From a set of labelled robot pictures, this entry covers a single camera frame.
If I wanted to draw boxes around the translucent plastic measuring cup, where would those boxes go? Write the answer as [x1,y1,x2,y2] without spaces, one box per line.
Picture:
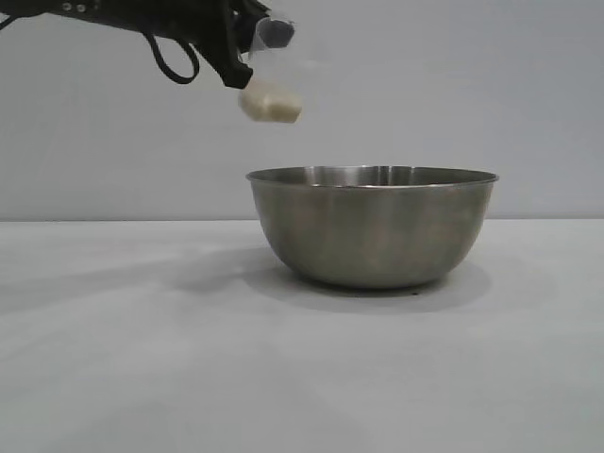
[237,17,304,126]

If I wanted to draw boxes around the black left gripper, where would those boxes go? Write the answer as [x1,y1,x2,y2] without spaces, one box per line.
[97,0,296,91]

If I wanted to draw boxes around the white rice grains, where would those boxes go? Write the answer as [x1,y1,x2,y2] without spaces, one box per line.
[238,77,303,126]

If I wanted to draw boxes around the stainless steel bowl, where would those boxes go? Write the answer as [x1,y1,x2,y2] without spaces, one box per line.
[244,164,501,290]

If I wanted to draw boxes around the black left gripper cable loop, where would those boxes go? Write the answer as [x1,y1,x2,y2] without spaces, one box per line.
[149,33,199,87]

